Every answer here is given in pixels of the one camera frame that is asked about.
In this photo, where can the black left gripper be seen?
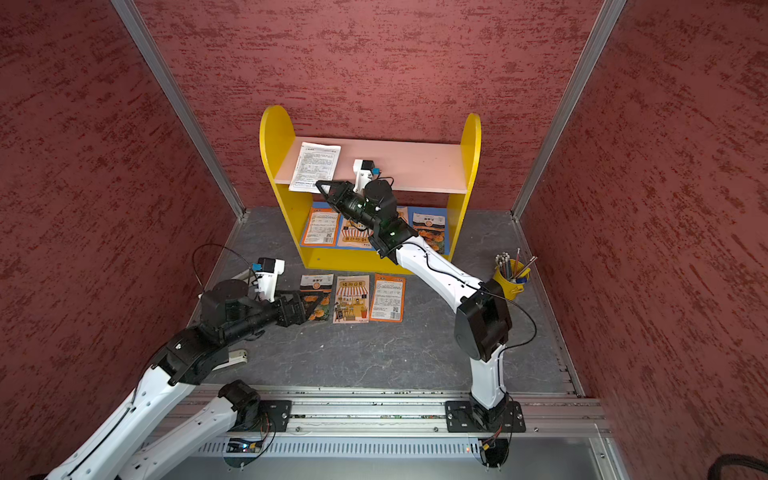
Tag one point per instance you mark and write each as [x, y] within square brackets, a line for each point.
[287, 318]

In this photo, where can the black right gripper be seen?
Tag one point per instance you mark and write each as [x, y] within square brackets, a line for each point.
[341, 197]

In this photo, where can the white seed bag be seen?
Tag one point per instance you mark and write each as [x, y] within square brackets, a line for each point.
[315, 162]

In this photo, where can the marigold seed bag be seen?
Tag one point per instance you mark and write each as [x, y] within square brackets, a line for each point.
[431, 224]
[315, 292]

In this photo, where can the orange bordered seed bag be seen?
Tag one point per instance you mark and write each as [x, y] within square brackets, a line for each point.
[388, 299]
[321, 229]

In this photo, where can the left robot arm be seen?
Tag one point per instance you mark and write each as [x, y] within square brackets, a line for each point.
[231, 312]

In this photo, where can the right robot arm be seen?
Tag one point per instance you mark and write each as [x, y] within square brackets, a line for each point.
[487, 324]

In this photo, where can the yellow wooden shelf unit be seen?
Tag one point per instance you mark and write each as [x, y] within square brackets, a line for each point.
[430, 168]

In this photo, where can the white grey stapler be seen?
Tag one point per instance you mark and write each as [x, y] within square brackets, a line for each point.
[236, 357]

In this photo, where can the yellow pen holder cup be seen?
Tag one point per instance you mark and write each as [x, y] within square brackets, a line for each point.
[512, 273]

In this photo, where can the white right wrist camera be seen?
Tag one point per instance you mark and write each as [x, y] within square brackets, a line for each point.
[365, 172]

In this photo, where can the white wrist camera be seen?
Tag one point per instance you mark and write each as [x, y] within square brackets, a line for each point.
[365, 172]
[266, 272]

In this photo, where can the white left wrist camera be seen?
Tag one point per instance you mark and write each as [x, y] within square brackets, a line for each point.
[266, 272]

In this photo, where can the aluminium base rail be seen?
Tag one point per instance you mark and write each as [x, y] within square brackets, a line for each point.
[347, 433]

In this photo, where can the aluminium corner post left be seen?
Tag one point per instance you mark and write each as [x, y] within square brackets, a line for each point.
[135, 25]

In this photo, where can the aluminium corner post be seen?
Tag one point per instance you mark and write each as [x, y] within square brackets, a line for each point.
[135, 25]
[604, 24]

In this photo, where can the aluminium corner post right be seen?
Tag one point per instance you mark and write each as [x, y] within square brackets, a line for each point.
[604, 24]

